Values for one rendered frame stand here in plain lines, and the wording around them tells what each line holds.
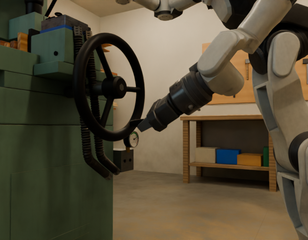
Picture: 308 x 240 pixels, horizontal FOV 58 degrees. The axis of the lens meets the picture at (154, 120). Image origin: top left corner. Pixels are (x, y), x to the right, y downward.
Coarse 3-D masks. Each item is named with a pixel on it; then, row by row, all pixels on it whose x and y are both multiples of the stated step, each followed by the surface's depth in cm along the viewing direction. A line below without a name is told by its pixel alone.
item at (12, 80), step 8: (0, 72) 67; (8, 72) 68; (0, 80) 67; (8, 80) 68; (16, 80) 69; (24, 80) 71; (32, 80) 73; (40, 80) 75; (48, 80) 78; (56, 80) 80; (16, 88) 69; (24, 88) 71; (32, 88) 73; (40, 88) 75; (48, 88) 78; (56, 88) 80; (64, 88) 83
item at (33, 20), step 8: (24, 16) 90; (32, 16) 88; (40, 16) 89; (16, 24) 92; (24, 24) 90; (32, 24) 88; (40, 24) 89; (16, 32) 92; (24, 32) 90; (16, 40) 95
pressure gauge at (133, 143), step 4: (132, 132) 102; (136, 132) 104; (128, 136) 101; (132, 136) 102; (136, 136) 104; (124, 140) 101; (128, 140) 100; (132, 140) 102; (136, 140) 104; (124, 144) 102; (128, 144) 101; (132, 144) 102; (136, 144) 104; (128, 148) 103
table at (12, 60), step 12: (0, 48) 66; (12, 48) 69; (0, 60) 66; (12, 60) 69; (24, 60) 71; (36, 60) 74; (24, 72) 71; (36, 72) 73; (48, 72) 70; (60, 72) 70; (72, 72) 73; (96, 72) 81
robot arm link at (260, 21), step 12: (264, 0) 60; (276, 0) 59; (288, 0) 60; (252, 12) 62; (264, 12) 60; (276, 12) 60; (240, 24) 63; (252, 24) 61; (264, 24) 61; (276, 24) 62; (264, 36) 62
